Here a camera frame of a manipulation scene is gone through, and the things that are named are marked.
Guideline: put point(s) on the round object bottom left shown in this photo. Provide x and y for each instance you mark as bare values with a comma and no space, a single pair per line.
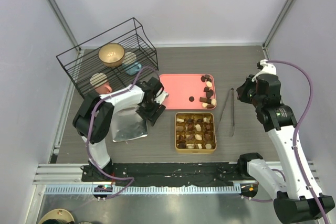
57,216

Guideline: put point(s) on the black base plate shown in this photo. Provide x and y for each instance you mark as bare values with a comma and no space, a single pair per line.
169,174

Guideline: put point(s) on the metal tongs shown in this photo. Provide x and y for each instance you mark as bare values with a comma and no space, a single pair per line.
230,94

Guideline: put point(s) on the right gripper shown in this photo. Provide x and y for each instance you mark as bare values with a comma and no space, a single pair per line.
242,91

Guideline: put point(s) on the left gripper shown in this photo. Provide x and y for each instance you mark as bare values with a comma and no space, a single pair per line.
153,116

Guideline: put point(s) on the white cable duct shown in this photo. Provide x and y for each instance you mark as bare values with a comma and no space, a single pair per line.
104,190

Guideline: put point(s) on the pink tray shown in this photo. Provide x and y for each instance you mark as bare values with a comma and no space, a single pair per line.
189,91

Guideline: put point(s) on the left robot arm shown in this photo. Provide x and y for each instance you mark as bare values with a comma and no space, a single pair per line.
94,117

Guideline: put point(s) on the blue cup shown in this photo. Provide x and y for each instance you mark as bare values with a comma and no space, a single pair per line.
132,68

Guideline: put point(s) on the black wire rack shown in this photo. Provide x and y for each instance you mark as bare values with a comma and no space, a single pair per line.
81,62

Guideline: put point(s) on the gold bowl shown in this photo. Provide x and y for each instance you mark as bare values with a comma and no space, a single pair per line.
112,54

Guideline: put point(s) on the pink cup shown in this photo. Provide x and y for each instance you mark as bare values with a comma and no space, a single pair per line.
100,83

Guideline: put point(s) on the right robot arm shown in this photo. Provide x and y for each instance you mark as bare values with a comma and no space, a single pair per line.
296,197

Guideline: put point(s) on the silver box lid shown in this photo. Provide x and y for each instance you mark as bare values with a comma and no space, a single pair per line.
127,125

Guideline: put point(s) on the gold chocolate box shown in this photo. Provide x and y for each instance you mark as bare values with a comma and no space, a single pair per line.
195,133

